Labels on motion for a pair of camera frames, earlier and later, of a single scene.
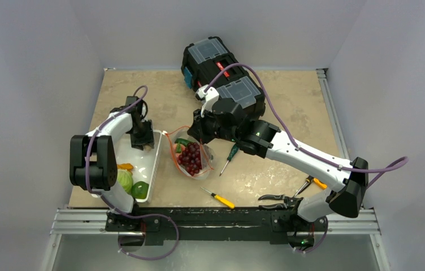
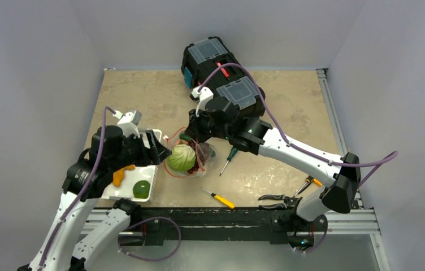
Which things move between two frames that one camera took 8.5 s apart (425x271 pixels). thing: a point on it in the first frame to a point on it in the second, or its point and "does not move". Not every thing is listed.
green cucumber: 180,141 to 184,136
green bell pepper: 139,189 does not move
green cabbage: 125,179 to 182,157
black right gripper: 200,130 does not move
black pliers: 289,201 does not move
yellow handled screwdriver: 221,199 does not move
